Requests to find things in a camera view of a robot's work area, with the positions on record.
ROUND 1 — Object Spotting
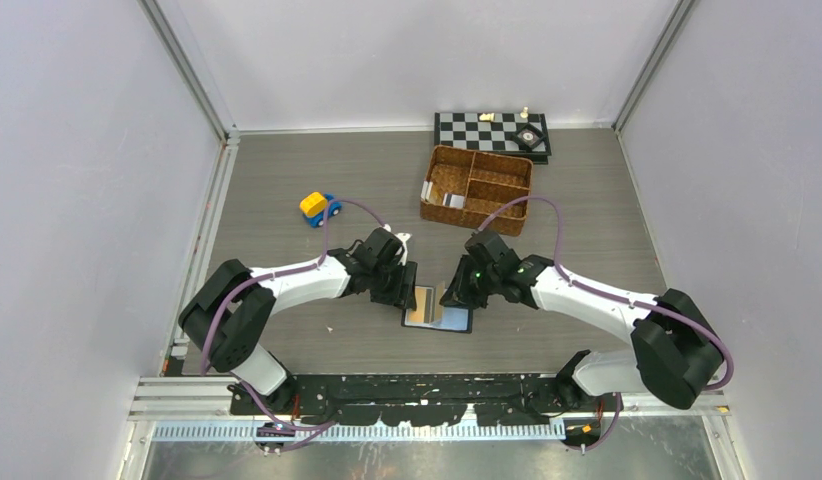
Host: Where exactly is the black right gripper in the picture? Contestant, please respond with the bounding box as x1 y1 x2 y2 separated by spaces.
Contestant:
440 254 500 310

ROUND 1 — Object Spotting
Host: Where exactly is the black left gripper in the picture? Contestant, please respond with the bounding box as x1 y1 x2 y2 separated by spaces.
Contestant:
369 258 416 310

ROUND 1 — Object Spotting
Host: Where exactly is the black leather card holder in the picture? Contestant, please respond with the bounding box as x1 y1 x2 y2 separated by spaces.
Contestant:
401 283 473 334

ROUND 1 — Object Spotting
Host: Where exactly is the gold credit card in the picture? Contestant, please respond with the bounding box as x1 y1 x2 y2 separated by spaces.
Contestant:
429 281 446 325
405 286 435 326

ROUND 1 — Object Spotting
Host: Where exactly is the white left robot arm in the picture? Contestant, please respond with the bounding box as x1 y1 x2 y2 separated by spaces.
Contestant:
178 227 417 414

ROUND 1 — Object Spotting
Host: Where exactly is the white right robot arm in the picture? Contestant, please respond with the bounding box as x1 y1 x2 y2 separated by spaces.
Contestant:
440 230 730 411

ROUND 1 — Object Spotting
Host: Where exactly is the striped card in basket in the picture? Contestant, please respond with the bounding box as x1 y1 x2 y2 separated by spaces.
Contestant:
442 192 466 209

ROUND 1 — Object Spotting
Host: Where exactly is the silver credit card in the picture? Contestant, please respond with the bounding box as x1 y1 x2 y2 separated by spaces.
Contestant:
420 181 433 202

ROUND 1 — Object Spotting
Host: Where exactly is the blue toy car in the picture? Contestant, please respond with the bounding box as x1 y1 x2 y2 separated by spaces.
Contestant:
301 193 342 228

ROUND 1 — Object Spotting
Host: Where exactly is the woven wicker divided basket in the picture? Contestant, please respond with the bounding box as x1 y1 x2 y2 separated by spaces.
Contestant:
419 145 534 236

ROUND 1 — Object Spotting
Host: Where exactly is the yellow toy block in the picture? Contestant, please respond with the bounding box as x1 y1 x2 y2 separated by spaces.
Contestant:
299 191 328 218

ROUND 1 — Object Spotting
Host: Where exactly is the black white chessboard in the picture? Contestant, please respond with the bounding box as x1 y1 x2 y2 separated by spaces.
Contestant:
433 111 552 164

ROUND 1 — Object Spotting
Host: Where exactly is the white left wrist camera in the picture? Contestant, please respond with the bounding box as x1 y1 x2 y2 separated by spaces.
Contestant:
394 232 412 265

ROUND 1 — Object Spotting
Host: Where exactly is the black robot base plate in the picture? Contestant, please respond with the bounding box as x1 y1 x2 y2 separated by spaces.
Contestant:
228 373 617 427

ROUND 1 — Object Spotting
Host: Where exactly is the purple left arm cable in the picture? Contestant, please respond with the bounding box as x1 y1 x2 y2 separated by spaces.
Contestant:
200 198 390 454

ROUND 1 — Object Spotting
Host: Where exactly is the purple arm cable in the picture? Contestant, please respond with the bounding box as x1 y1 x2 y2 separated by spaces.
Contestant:
477 194 736 454
200 198 390 454

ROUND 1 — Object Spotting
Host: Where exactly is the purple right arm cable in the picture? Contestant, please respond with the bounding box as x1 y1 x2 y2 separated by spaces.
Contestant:
477 194 736 454

